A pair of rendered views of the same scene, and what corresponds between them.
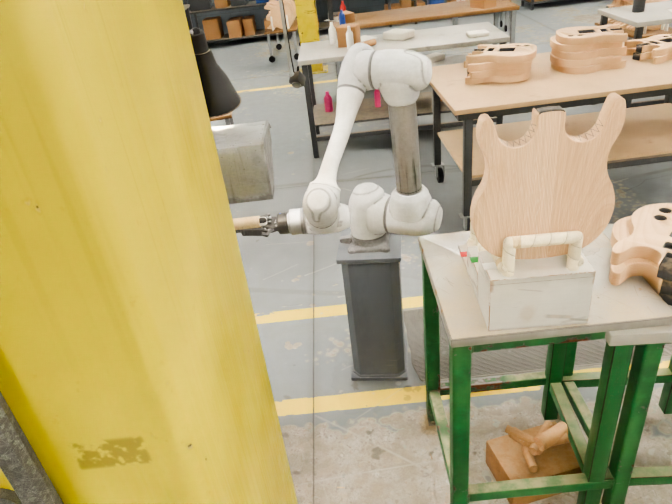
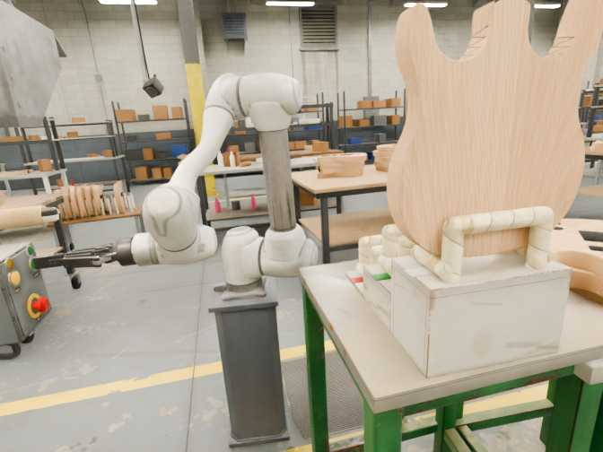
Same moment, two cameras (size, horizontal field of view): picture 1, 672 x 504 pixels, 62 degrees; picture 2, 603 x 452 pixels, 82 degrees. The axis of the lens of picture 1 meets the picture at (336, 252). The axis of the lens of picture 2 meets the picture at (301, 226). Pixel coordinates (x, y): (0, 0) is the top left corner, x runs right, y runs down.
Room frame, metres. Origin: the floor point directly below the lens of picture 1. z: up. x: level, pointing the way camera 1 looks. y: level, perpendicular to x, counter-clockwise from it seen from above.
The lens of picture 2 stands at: (0.75, -0.07, 1.37)
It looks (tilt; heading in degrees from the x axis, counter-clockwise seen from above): 16 degrees down; 346
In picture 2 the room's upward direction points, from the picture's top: 3 degrees counter-clockwise
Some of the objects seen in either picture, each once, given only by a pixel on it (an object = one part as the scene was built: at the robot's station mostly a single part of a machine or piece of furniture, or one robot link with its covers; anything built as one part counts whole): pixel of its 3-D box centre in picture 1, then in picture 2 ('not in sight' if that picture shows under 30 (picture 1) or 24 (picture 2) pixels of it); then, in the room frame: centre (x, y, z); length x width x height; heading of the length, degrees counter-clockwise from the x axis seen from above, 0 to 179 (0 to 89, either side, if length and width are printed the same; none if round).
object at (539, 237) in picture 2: (574, 252); (538, 241); (1.21, -0.61, 1.15); 0.03 x 0.03 x 0.09
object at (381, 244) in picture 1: (364, 237); (240, 283); (2.15, -0.13, 0.73); 0.22 x 0.18 x 0.06; 81
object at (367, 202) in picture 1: (369, 209); (243, 253); (2.14, -0.16, 0.87); 0.18 x 0.16 x 0.22; 63
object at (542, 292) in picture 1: (532, 286); (472, 303); (1.26, -0.53, 1.02); 0.27 x 0.15 x 0.17; 87
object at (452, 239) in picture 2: (508, 258); (451, 253); (1.22, -0.44, 1.15); 0.03 x 0.03 x 0.09
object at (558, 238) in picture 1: (542, 239); (499, 221); (1.21, -0.53, 1.20); 0.20 x 0.03 x 0.03; 86
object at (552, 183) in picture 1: (542, 186); (490, 139); (1.25, -0.53, 1.33); 0.35 x 0.04 x 0.40; 86
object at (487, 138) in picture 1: (492, 133); (423, 39); (1.26, -0.40, 1.48); 0.07 x 0.04 x 0.09; 86
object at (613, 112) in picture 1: (605, 117); (572, 29); (1.24, -0.66, 1.49); 0.07 x 0.04 x 0.10; 86
